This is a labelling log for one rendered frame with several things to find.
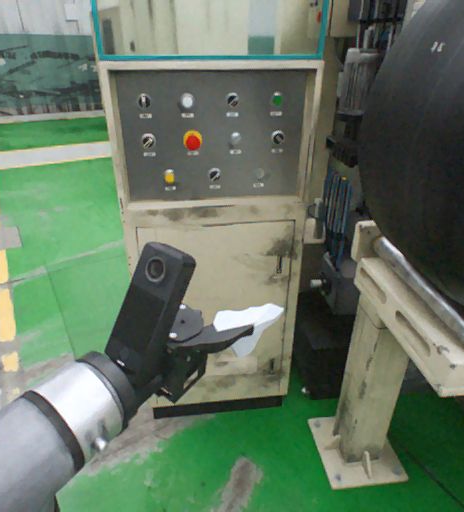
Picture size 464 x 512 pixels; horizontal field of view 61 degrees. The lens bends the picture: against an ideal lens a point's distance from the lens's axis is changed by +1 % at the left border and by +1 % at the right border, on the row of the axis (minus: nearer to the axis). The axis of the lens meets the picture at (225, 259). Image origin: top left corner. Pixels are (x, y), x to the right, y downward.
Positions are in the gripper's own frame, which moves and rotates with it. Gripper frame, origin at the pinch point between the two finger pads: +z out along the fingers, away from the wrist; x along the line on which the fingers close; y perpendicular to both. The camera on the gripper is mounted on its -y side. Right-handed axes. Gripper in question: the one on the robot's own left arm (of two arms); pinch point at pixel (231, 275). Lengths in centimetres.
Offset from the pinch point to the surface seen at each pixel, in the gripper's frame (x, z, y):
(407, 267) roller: 15.5, 42.9, 12.8
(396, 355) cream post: 21, 65, 53
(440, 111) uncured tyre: 12.5, 22.7, -19.2
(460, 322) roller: 26.6, 30.0, 11.7
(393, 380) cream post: 24, 66, 62
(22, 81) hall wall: -766, 419, 152
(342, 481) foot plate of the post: 24, 54, 103
